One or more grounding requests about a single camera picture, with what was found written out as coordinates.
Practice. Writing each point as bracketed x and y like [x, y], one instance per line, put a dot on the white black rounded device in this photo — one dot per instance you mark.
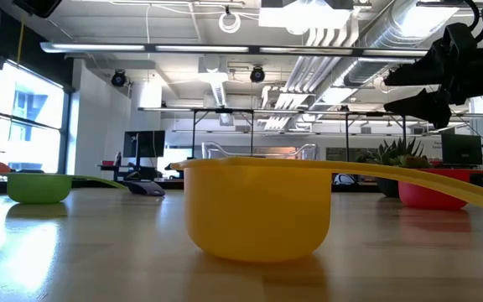
[344, 179]

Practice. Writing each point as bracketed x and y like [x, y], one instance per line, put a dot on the large window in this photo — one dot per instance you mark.
[27, 121]

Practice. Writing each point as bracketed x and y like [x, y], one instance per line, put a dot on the silver ventilation duct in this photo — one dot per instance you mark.
[392, 38]

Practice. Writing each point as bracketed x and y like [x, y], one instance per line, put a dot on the small red box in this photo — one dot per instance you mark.
[107, 163]

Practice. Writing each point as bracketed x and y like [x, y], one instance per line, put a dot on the purple measuring cup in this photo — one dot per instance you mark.
[145, 189]

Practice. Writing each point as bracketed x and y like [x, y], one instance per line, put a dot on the black aluminium table frame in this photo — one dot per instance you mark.
[170, 184]

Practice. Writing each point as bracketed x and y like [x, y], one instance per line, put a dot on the dark office desk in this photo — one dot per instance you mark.
[115, 170]

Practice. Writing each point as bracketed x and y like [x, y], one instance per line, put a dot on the yellow measuring cup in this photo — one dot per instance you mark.
[258, 209]

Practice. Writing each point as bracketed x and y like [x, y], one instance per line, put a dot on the black ceiling camera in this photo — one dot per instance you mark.
[118, 78]
[257, 74]

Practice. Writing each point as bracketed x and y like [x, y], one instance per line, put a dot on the clear plastic basket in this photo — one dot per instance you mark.
[208, 151]

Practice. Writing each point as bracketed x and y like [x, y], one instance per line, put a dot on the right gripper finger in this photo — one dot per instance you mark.
[426, 107]
[422, 69]

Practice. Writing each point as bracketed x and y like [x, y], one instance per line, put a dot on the black bar with light strips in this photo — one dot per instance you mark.
[204, 48]

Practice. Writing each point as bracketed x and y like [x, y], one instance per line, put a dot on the black computer monitor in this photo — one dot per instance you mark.
[461, 149]
[144, 143]

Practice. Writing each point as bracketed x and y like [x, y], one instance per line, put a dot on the green measuring cup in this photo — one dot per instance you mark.
[38, 189]

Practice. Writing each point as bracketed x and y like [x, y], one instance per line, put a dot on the potted succulent plant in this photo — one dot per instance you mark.
[396, 153]

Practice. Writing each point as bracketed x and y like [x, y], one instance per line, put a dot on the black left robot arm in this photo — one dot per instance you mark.
[36, 6]

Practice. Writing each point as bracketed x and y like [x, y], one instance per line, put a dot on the black metal frame rig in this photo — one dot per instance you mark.
[224, 110]

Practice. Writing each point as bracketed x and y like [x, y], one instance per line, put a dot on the white ceiling light panel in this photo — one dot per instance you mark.
[304, 17]

